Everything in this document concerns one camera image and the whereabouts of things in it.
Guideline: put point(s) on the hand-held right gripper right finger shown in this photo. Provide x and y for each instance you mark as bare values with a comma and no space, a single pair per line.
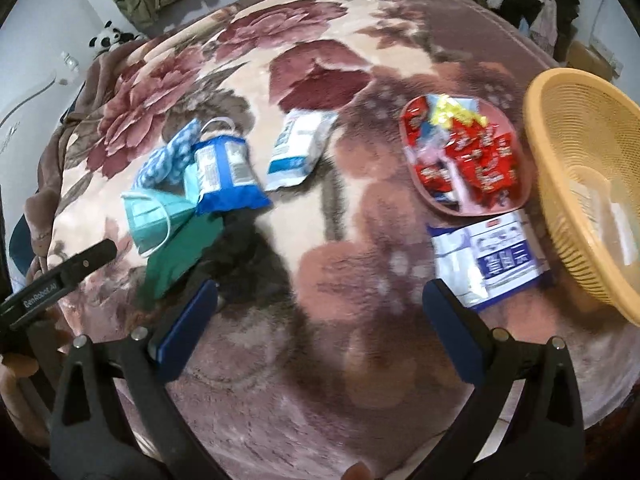
450,330

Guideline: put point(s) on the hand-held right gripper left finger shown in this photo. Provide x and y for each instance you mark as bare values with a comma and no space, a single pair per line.
187,320

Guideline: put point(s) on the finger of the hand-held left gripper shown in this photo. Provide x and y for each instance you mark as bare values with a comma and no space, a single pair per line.
75,266

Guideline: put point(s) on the person's left hand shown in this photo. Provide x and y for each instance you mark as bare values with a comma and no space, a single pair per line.
20,365

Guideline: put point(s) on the green paper sheet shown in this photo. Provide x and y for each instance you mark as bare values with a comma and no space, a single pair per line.
180,255

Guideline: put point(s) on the blue white wet wipes pack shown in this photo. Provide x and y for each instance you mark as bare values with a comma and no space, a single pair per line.
500,255

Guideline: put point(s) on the green face mask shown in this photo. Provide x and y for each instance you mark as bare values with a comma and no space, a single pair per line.
150,215

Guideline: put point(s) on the pink plate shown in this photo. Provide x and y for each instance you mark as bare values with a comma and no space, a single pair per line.
465,208

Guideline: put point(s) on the blue polka-dot cloth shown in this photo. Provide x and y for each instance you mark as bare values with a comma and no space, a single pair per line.
160,165

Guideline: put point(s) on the floral plush blanket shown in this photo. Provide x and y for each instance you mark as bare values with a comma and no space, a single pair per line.
320,360

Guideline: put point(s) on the blue snack bag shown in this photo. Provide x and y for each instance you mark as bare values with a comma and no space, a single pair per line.
225,175

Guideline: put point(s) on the red snack packet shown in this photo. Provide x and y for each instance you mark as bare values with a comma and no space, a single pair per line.
480,160

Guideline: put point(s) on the white blue tissue packet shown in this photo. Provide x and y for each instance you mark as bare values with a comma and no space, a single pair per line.
295,150

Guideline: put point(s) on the yellow plastic basket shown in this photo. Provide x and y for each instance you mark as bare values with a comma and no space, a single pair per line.
565,160

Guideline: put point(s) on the yellow candy wrappers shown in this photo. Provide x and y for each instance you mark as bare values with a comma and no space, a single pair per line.
447,110

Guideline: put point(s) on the panda plush toy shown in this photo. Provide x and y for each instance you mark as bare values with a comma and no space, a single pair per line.
107,37

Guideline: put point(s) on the cardboard box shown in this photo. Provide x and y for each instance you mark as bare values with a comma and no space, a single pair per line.
587,60

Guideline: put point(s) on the pile of clothes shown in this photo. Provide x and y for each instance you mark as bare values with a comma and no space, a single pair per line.
530,0

